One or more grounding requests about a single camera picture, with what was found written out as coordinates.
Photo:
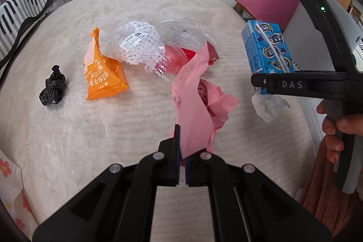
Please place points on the person's right leg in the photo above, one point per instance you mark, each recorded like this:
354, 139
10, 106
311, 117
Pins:
326, 188

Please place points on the clear plastic bag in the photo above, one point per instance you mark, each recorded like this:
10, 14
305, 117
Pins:
184, 35

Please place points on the person's right hand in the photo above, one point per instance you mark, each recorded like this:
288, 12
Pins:
331, 131

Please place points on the striped chair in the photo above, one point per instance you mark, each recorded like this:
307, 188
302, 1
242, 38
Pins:
19, 9

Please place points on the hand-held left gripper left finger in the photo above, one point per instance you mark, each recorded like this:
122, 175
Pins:
170, 162

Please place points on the white foam fruit net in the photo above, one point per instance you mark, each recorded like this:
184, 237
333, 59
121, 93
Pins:
136, 43

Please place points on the black plastic bag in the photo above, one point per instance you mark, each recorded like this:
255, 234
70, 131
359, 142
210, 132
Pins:
54, 89

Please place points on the blue milk carton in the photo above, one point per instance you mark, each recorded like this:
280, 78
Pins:
266, 49

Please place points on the orange snack packet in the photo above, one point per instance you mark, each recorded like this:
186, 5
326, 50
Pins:
103, 74

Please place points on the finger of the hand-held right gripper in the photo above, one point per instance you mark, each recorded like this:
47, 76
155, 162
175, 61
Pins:
312, 84

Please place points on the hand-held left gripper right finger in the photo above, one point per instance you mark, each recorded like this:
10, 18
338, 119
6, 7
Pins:
195, 171

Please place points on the red plastic bag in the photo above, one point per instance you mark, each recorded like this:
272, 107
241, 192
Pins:
173, 59

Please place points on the white tissue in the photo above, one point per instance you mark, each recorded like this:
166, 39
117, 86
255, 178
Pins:
269, 107

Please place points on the pink paper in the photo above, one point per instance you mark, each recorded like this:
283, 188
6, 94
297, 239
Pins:
192, 106

